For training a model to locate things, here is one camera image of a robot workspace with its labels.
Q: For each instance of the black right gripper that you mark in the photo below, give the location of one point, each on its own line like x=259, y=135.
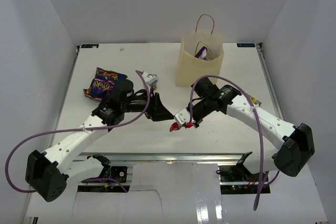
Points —
x=197, y=121

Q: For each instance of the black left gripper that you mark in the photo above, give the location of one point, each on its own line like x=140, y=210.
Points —
x=160, y=113

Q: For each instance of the red snack packet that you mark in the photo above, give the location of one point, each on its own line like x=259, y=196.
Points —
x=175, y=127

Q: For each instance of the purple snack pouch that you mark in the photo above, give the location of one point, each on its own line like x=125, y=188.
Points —
x=202, y=54

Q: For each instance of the brown chocolate bar wrapper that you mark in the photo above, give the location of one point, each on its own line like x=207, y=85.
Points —
x=153, y=86

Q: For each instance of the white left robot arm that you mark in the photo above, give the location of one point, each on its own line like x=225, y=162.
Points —
x=48, y=172

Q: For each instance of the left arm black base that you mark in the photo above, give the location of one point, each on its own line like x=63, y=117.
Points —
x=112, y=176

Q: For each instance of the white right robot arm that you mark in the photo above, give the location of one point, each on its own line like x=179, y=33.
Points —
x=293, y=144

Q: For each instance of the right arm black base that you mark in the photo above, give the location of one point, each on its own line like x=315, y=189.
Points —
x=234, y=179

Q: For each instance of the green yellow Fox's candy bag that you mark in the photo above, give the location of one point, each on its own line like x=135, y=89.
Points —
x=254, y=100

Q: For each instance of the beige paper bag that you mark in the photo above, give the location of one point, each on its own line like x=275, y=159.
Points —
x=190, y=68

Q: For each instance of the dark blue Kroks chip bag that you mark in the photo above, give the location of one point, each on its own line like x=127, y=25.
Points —
x=103, y=83

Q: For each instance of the blue label right corner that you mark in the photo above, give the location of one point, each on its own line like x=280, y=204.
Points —
x=245, y=45

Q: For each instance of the blue label corner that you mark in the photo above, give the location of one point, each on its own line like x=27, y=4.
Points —
x=245, y=45
x=89, y=46

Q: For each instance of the blue label left corner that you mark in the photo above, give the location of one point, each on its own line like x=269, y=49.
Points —
x=89, y=46

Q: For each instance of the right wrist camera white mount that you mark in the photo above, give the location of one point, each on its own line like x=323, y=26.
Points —
x=183, y=119

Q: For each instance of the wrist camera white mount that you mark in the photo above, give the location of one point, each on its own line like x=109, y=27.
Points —
x=183, y=119
x=150, y=78

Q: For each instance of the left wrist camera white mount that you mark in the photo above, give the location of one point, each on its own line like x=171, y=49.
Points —
x=150, y=78

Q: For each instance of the aluminium table front rail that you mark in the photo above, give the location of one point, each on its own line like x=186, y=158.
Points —
x=173, y=157

